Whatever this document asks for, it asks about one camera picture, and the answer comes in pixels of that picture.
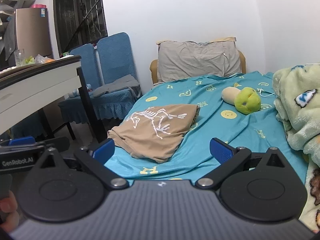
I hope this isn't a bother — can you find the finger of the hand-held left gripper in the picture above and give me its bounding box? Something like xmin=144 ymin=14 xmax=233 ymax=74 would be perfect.
xmin=32 ymin=137 xmax=70 ymax=153
xmin=8 ymin=136 xmax=36 ymax=146

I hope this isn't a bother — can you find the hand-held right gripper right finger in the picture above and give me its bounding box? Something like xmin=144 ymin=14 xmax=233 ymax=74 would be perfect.
xmin=195 ymin=138 xmax=287 ymax=189

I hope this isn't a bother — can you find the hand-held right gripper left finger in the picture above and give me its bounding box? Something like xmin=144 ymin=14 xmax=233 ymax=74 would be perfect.
xmin=37 ymin=139 xmax=129 ymax=190

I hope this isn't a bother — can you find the tan printed t-shirt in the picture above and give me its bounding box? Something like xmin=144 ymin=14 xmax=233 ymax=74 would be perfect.
xmin=107 ymin=104 xmax=200 ymax=163

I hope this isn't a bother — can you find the person's left hand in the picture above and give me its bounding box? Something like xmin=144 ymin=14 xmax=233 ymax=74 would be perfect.
xmin=0 ymin=191 xmax=20 ymax=233

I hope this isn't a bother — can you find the teal printed bed sheet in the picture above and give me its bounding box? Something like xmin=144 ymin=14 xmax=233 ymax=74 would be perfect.
xmin=104 ymin=71 xmax=309 ymax=183

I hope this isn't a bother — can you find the blue plush toy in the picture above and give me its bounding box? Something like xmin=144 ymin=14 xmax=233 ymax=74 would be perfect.
xmin=69 ymin=84 xmax=93 ymax=99

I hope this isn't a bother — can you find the green plush toy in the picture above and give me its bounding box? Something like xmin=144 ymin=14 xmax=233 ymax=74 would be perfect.
xmin=222 ymin=86 xmax=262 ymax=115

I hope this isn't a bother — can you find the glass jar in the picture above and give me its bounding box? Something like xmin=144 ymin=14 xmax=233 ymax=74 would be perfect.
xmin=14 ymin=49 xmax=25 ymax=67

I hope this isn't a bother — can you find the plastic bag with oranges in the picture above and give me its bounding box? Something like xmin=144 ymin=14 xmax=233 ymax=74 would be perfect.
xmin=34 ymin=54 xmax=55 ymax=64

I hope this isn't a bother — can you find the light green fleece blanket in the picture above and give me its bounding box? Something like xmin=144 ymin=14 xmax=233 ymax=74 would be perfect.
xmin=272 ymin=64 xmax=320 ymax=168

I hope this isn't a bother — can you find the blue covered chair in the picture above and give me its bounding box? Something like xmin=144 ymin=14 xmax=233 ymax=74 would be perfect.
xmin=91 ymin=32 xmax=143 ymax=125
xmin=58 ymin=43 xmax=102 ymax=140

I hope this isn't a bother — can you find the grey pillow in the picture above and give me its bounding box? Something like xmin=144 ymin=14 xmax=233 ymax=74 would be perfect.
xmin=157 ymin=40 xmax=242 ymax=83

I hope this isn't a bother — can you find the brown patterned blanket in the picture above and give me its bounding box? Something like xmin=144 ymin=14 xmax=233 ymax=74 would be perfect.
xmin=299 ymin=152 xmax=320 ymax=233

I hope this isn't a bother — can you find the beige pillow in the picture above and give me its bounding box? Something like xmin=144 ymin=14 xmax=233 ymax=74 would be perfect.
xmin=156 ymin=36 xmax=237 ymax=46

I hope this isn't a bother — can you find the brown refrigerator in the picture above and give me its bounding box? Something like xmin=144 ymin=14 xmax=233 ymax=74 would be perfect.
xmin=15 ymin=7 xmax=54 ymax=60

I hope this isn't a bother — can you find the dark window with grille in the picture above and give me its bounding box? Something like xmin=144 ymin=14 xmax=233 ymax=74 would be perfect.
xmin=53 ymin=0 xmax=108 ymax=55

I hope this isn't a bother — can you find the white cable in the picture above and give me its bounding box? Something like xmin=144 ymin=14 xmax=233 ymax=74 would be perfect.
xmin=257 ymin=87 xmax=277 ymax=98

